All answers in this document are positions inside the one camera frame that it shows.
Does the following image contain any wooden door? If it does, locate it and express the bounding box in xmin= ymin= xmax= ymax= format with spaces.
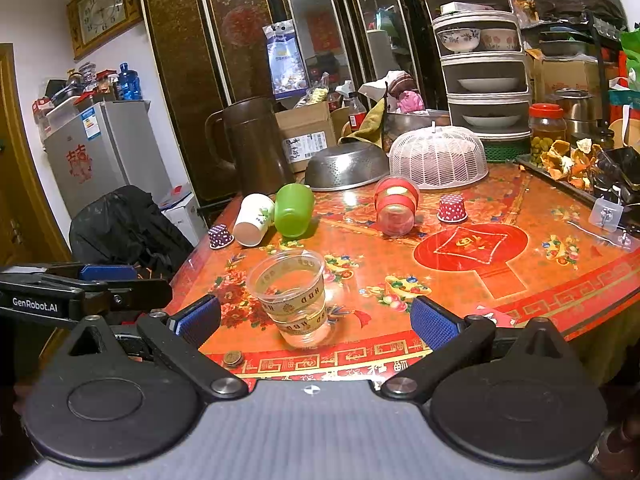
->
xmin=0 ymin=42 xmax=72 ymax=267

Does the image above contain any white paper cup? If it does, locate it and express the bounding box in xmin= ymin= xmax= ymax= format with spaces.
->
xmin=232 ymin=193 xmax=276 ymax=248

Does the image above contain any blue patterned bowl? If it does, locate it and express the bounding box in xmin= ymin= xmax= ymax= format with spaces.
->
xmin=436 ymin=28 xmax=482 ymax=53

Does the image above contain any pink cloth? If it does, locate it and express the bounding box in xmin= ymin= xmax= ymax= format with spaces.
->
xmin=397 ymin=90 xmax=426 ymax=114

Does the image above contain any red polka dot small cup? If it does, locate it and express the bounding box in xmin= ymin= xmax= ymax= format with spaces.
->
xmin=437 ymin=194 xmax=469 ymax=224

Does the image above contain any metal colander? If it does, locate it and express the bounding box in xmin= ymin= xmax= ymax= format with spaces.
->
xmin=304 ymin=141 xmax=391 ymax=192

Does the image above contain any black bag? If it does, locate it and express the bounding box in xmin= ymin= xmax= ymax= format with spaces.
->
xmin=68 ymin=185 xmax=194 ymax=282

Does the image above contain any green bag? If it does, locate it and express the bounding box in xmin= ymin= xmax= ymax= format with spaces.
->
xmin=619 ymin=25 xmax=640 ymax=92

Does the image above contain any clear plastic cup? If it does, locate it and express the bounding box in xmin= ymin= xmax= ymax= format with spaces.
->
xmin=246 ymin=249 xmax=342 ymax=349

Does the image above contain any cardboard box with label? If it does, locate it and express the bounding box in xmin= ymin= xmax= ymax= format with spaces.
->
xmin=275 ymin=102 xmax=337 ymax=174

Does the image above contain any silver refrigerator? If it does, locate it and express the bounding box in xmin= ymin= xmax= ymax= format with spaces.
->
xmin=43 ymin=100 xmax=172 ymax=219

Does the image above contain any blue water bottle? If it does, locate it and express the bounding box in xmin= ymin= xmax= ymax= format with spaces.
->
xmin=117 ymin=62 xmax=144 ymax=101

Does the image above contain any green plastic cup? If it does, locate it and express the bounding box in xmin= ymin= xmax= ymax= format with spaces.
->
xmin=273 ymin=183 xmax=316 ymax=239

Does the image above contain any large plain cardboard box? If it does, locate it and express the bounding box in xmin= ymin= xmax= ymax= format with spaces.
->
xmin=531 ymin=55 xmax=622 ymax=107

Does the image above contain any brown plastic pitcher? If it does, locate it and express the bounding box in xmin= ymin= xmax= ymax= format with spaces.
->
xmin=204 ymin=98 xmax=296 ymax=197

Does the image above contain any red flowered bowl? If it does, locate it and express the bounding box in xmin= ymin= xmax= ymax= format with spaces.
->
xmin=479 ymin=28 xmax=521 ymax=52

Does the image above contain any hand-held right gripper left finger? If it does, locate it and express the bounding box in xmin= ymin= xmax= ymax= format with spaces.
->
xmin=67 ymin=294 xmax=249 ymax=402

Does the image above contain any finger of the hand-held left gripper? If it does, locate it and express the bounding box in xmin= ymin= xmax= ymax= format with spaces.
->
xmin=46 ymin=264 xmax=139 ymax=284
xmin=75 ymin=280 xmax=174 ymax=312

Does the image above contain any tiered grey dish rack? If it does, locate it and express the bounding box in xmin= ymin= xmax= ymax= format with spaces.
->
xmin=423 ymin=0 xmax=533 ymax=162

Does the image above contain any purple polka dot small cup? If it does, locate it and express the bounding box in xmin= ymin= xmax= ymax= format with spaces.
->
xmin=208 ymin=224 xmax=235 ymax=250

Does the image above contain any steel pot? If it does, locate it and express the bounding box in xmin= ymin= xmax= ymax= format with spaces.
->
xmin=547 ymin=88 xmax=597 ymax=137

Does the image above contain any metal basin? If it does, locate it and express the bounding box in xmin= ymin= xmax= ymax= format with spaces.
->
xmin=382 ymin=109 xmax=452 ymax=155

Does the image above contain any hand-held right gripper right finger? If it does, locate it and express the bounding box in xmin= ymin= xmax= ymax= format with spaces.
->
xmin=380 ymin=296 xmax=569 ymax=402

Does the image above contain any red banded clear cup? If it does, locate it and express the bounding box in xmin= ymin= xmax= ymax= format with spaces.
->
xmin=374 ymin=175 xmax=421 ymax=237

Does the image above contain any dark brown wardrobe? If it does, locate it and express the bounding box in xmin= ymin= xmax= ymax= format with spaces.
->
xmin=130 ymin=0 xmax=441 ymax=226

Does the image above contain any red envelope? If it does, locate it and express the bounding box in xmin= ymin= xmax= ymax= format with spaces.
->
xmin=474 ymin=305 xmax=519 ymax=329

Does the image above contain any tray of orange peels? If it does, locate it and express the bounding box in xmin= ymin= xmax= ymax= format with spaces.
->
xmin=517 ymin=137 xmax=640 ymax=206

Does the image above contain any cola bottle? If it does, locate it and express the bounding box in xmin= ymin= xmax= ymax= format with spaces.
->
xmin=346 ymin=92 xmax=368 ymax=134

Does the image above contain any framed wall clock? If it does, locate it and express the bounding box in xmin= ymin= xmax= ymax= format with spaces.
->
xmin=66 ymin=0 xmax=144 ymax=61

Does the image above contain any white storage box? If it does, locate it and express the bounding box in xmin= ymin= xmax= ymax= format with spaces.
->
xmin=159 ymin=189 xmax=205 ymax=247

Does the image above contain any clear adhesive hook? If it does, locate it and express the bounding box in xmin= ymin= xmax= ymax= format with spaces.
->
xmin=588 ymin=199 xmax=624 ymax=233

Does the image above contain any red lidded glass jar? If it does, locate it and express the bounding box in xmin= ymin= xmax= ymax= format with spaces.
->
xmin=528 ymin=103 xmax=568 ymax=162

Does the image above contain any white plate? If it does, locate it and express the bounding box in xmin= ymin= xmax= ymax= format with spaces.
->
xmin=457 ymin=77 xmax=521 ymax=94
xmin=462 ymin=113 xmax=522 ymax=129

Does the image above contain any white mesh food cover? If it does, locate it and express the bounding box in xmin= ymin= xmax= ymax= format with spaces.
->
xmin=388 ymin=122 xmax=489 ymax=190

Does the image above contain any hanging plastic snack bag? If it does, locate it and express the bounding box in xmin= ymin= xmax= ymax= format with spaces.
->
xmin=262 ymin=19 xmax=308 ymax=100

